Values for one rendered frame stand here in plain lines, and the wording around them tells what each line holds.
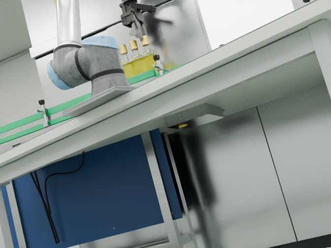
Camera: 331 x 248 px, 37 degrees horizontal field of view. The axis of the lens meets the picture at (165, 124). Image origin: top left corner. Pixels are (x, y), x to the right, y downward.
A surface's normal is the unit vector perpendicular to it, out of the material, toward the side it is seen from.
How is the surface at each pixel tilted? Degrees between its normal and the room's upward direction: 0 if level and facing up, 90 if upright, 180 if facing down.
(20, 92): 90
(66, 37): 76
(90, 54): 90
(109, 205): 90
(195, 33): 90
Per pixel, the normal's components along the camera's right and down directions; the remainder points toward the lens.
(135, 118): -0.62, 0.04
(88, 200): -0.37, -0.05
